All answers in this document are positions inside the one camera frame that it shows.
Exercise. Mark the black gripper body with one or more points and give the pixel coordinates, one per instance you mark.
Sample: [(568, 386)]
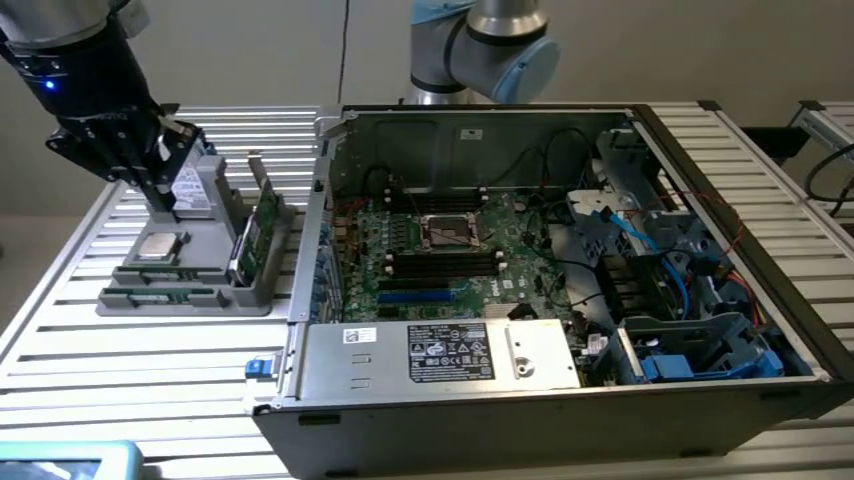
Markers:
[(86, 85)]

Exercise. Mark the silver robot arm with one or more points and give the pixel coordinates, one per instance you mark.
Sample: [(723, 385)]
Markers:
[(487, 40)]

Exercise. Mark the green RAM stick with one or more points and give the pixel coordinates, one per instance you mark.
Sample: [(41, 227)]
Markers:
[(166, 274), (160, 298)]

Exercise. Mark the black RAM slot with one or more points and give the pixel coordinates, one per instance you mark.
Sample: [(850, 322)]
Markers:
[(444, 267), (444, 261), (433, 193), (435, 198), (436, 203), (437, 209), (443, 255), (445, 273)]

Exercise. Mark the silver hard disk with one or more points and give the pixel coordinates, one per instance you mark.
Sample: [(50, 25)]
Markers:
[(190, 192)]

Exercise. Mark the silver CPU chip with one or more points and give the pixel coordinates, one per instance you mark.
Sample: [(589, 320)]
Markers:
[(160, 246)]

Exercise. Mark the green graphics card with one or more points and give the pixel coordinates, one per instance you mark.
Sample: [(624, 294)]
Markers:
[(256, 235)]

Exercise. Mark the grey parts rack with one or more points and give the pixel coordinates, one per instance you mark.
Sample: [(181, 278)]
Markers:
[(249, 305)]

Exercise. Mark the blue case latch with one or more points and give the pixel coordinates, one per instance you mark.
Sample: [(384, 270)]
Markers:
[(260, 367)]

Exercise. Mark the long black expansion slot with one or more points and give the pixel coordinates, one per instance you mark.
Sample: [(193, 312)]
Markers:
[(413, 285)]

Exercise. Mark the short black expansion slot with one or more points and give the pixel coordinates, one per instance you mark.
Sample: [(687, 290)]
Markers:
[(400, 313)]

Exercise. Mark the blue expansion slot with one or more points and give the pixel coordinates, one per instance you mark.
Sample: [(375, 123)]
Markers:
[(413, 297)]

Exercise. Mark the CPU socket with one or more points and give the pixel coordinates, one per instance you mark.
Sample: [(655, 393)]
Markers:
[(447, 232)]

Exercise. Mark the silver power supply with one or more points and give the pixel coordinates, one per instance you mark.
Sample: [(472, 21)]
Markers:
[(373, 375)]

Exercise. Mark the green motherboard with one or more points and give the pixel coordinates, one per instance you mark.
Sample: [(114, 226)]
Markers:
[(520, 260)]

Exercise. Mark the metal disk bay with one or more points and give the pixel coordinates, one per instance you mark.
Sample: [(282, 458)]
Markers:
[(616, 165)]

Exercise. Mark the black open PC case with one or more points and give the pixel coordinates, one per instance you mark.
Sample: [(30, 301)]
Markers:
[(467, 440)]

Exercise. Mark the black fan shroud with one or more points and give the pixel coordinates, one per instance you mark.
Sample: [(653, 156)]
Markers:
[(633, 287)]

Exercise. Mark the grey disk bay with blue caddy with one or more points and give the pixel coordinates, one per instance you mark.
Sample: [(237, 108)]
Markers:
[(707, 345)]

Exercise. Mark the aluminium frame table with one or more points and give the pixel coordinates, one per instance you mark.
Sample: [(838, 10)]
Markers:
[(830, 120)]

